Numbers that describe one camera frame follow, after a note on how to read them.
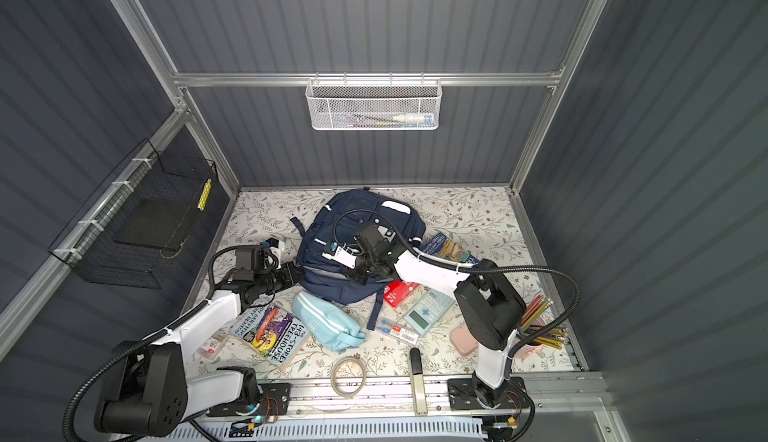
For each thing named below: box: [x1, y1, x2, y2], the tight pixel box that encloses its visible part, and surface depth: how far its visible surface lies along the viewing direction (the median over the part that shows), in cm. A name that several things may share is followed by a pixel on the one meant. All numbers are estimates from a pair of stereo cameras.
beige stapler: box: [410, 347, 428, 417], surface depth 75 cm
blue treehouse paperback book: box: [422, 232, 481, 265], surface depth 102 cm
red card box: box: [384, 280, 420, 307], surface depth 93 cm
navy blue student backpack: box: [291, 187, 426, 330], surface depth 89 cm
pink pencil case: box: [450, 324, 479, 355], surface depth 81 cm
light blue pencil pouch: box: [291, 292, 366, 352], surface depth 84 cm
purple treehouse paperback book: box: [243, 308, 310, 366], surface depth 84 cm
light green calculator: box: [403, 288, 456, 337], surface depth 88 cm
